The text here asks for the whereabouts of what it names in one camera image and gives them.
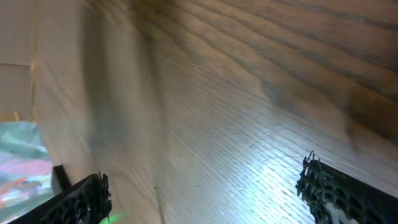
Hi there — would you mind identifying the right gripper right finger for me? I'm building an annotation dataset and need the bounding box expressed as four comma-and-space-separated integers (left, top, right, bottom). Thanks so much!
295, 151, 397, 224

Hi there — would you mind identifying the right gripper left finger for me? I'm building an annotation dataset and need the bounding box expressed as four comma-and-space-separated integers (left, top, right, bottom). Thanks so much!
9, 171, 112, 224

